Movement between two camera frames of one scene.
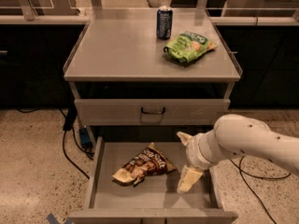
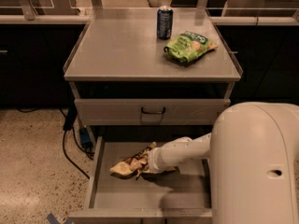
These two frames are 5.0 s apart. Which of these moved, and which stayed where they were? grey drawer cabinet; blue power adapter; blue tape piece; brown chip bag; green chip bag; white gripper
Moved: brown chip bag; white gripper
Stayed: grey drawer cabinet; blue power adapter; green chip bag; blue tape piece
